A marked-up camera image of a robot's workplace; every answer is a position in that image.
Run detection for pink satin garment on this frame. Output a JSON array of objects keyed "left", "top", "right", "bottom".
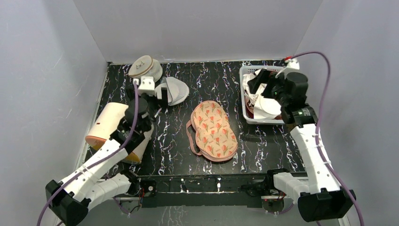
[{"left": 244, "top": 96, "right": 254, "bottom": 119}]

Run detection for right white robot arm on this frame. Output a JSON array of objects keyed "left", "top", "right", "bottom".
[{"left": 246, "top": 68, "right": 356, "bottom": 222}]

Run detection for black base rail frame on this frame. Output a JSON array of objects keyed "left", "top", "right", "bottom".
[{"left": 112, "top": 173, "right": 294, "bottom": 210}]

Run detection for peach floral mesh laundry bag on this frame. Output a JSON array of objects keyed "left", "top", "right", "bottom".
[{"left": 186, "top": 100, "right": 238, "bottom": 162}]

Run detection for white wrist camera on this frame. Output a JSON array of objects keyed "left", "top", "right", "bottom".
[
  {"left": 275, "top": 56, "right": 300, "bottom": 78},
  {"left": 133, "top": 76, "right": 156, "bottom": 97}
]

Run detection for white plastic basket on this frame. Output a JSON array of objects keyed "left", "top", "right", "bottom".
[{"left": 239, "top": 65, "right": 284, "bottom": 125}]

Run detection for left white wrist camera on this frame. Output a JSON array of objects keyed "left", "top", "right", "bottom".
[{"left": 133, "top": 76, "right": 156, "bottom": 97}]

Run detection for white bra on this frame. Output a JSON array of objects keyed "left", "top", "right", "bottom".
[
  {"left": 251, "top": 71, "right": 282, "bottom": 120},
  {"left": 242, "top": 73, "right": 258, "bottom": 101}
]

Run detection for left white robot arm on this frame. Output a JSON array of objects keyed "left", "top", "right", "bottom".
[{"left": 37, "top": 82, "right": 154, "bottom": 226}]

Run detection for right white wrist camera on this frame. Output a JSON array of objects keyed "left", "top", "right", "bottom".
[{"left": 275, "top": 56, "right": 300, "bottom": 78}]

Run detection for white bra in basket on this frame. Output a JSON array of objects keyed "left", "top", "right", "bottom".
[{"left": 242, "top": 73, "right": 258, "bottom": 101}]

